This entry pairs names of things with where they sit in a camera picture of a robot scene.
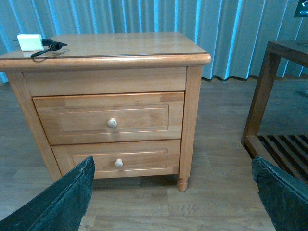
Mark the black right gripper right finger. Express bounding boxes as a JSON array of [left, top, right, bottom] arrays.
[[252, 156, 308, 231]]

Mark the dark wooden side table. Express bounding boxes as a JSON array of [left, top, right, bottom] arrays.
[[241, 40, 308, 183]]

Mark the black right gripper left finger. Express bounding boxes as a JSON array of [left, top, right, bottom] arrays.
[[0, 156, 95, 231]]

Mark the dark object top right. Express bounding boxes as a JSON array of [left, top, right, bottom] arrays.
[[294, 0, 308, 18]]

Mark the wooden drawer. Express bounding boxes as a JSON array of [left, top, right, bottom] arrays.
[[52, 140, 180, 179], [34, 92, 184, 145]]

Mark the light blue curtain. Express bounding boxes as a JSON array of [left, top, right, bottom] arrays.
[[0, 0, 308, 80]]

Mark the white charger adapter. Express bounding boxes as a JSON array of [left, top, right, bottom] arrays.
[[17, 34, 44, 51]]

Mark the light wooden nightstand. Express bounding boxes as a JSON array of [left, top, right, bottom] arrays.
[[0, 32, 211, 192]]

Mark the black charger cable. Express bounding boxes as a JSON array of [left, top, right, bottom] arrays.
[[30, 38, 68, 60]]

